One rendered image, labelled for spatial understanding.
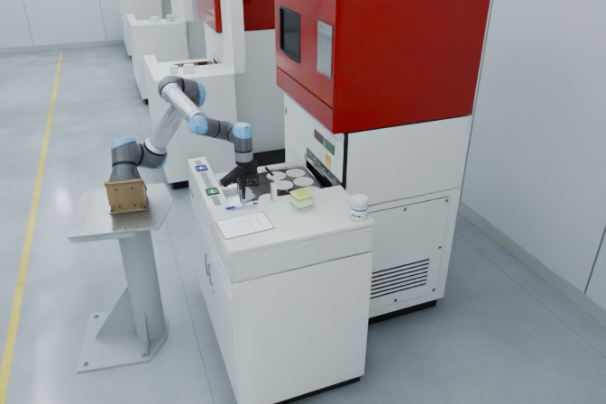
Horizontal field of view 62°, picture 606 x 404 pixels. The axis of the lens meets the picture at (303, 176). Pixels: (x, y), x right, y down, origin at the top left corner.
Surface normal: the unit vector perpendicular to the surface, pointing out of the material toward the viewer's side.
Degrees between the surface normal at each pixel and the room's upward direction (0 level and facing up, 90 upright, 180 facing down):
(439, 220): 90
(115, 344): 0
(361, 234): 90
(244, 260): 90
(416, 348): 0
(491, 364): 0
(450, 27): 90
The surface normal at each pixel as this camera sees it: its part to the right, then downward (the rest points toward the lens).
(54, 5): 0.36, 0.42
